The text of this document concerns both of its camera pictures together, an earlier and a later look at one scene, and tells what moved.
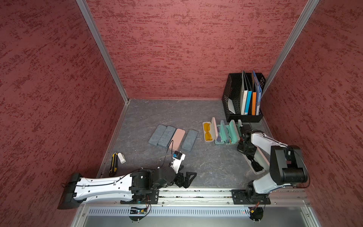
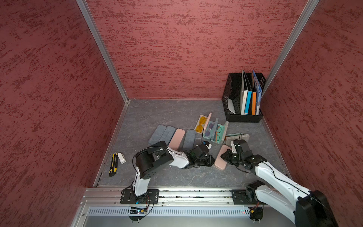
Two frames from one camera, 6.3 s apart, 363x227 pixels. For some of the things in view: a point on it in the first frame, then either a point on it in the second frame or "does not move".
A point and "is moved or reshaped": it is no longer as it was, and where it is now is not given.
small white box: x=122 y=158 does not move
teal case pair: x=232 y=135 -> x=221 y=132
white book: x=243 y=94 does not move
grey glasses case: x=157 y=135 does not move
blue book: x=258 y=92 does not move
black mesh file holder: x=231 y=99 does not move
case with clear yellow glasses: x=190 y=140 does not move
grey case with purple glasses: x=221 y=134 -> x=211 y=130
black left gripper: x=187 y=182 -> x=210 y=162
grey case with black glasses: x=166 y=136 does not move
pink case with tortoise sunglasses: x=177 y=138 does not move
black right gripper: x=251 y=152 -> x=226 y=157
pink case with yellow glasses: x=210 y=130 -> x=202 y=123
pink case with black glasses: x=262 y=158 is moved or reshaped
